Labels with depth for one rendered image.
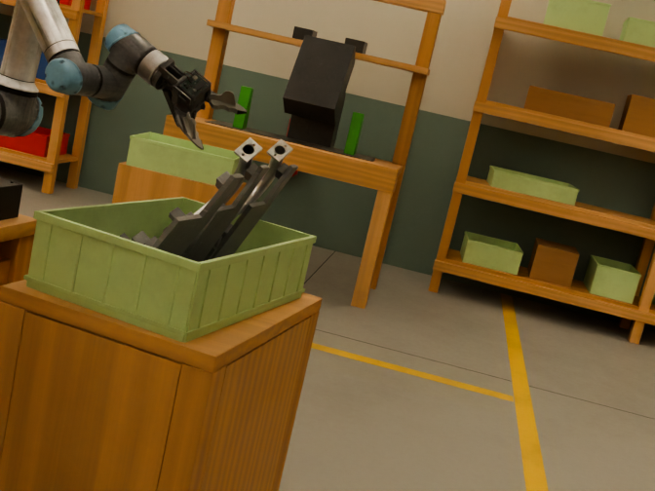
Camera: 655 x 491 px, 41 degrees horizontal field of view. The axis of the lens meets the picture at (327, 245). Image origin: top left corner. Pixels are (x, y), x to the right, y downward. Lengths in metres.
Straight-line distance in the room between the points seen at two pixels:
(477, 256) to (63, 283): 4.83
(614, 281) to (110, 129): 4.14
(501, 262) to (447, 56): 1.65
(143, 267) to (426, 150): 5.30
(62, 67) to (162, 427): 0.80
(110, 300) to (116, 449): 0.31
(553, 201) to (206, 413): 4.88
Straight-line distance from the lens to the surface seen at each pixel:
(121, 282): 1.89
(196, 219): 1.91
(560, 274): 6.61
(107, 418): 1.95
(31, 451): 2.08
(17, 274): 2.41
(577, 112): 6.50
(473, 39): 7.01
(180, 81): 2.05
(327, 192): 7.12
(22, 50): 2.36
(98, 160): 7.65
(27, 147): 7.29
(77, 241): 1.94
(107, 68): 2.15
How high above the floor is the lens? 1.38
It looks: 11 degrees down
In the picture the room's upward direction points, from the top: 13 degrees clockwise
